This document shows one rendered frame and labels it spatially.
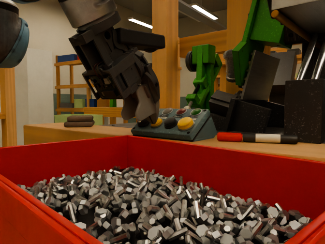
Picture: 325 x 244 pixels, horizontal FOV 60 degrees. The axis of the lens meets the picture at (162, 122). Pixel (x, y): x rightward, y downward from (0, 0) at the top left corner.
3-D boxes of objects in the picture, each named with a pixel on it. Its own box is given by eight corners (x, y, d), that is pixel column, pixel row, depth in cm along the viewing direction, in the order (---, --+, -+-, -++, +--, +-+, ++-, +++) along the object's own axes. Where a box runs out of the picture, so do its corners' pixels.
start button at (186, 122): (189, 130, 50) (186, 125, 49) (175, 129, 51) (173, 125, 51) (196, 120, 51) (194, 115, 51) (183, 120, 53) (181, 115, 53)
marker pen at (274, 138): (296, 143, 47) (296, 134, 47) (297, 144, 46) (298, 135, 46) (218, 140, 51) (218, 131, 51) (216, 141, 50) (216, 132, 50)
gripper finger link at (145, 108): (140, 138, 52) (118, 97, 48) (157, 119, 56) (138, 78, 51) (152, 140, 50) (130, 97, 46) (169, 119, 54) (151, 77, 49)
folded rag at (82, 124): (93, 127, 80) (92, 116, 80) (63, 127, 78) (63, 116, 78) (95, 124, 90) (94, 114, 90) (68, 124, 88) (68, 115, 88)
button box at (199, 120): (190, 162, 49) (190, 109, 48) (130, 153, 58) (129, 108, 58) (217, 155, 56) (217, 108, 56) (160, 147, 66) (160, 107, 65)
